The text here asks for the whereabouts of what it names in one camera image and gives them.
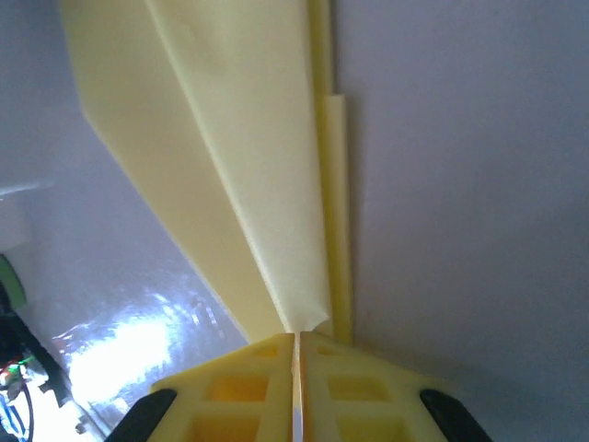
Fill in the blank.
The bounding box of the black controller board with wires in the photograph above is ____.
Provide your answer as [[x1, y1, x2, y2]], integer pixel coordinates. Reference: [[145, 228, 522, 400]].
[[0, 354, 54, 442]]

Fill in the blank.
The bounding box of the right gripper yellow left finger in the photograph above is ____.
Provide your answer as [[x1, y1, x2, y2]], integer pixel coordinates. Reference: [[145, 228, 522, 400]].
[[105, 331, 295, 442]]

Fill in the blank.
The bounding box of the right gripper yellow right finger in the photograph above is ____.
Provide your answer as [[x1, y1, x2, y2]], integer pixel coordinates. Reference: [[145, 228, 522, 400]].
[[299, 331, 494, 442]]

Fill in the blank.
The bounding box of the yellow cloth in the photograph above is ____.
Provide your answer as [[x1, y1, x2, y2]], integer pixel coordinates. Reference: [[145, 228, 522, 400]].
[[58, 0, 356, 442]]

